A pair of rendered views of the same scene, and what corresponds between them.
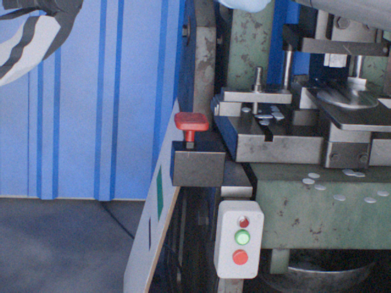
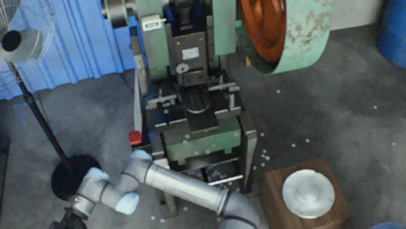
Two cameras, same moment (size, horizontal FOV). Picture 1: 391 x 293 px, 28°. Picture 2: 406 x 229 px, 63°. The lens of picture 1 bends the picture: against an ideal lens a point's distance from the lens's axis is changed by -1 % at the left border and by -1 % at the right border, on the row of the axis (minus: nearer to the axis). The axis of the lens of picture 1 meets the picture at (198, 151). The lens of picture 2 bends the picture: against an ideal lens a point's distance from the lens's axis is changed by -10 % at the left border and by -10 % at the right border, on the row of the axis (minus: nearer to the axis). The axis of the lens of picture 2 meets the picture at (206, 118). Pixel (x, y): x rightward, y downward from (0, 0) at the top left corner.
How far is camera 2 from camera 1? 1.03 m
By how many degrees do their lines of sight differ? 31
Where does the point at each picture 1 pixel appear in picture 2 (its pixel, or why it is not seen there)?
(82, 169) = (109, 63)
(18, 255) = (91, 116)
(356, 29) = (194, 80)
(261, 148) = (166, 127)
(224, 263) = not seen: hidden behind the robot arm
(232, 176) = (156, 144)
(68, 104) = (95, 42)
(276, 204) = (175, 149)
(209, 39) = (140, 59)
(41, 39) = not seen: outside the picture
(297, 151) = (180, 124)
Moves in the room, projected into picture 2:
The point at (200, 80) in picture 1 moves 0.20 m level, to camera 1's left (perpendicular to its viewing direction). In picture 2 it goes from (141, 76) to (106, 80)
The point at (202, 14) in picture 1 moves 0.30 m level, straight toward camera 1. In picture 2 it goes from (135, 48) to (133, 85)
